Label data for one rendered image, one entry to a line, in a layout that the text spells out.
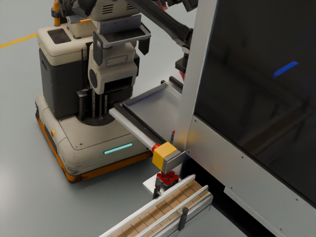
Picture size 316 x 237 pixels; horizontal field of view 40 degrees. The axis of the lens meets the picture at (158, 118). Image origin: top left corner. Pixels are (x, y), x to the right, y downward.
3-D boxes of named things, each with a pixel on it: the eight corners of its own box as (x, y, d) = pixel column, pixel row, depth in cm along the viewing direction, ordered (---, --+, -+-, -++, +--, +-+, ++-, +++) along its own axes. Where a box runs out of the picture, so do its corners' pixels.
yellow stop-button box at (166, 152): (178, 165, 160) (181, 152, 156) (164, 174, 156) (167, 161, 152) (165, 153, 164) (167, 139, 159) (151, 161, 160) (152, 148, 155)
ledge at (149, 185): (191, 192, 164) (192, 189, 163) (166, 209, 157) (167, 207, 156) (166, 169, 171) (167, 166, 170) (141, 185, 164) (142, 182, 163)
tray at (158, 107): (217, 128, 189) (218, 122, 187) (174, 154, 175) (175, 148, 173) (164, 87, 206) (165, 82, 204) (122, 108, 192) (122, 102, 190)
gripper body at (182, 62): (193, 77, 178) (195, 62, 173) (174, 65, 182) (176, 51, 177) (202, 70, 182) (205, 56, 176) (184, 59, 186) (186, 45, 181)
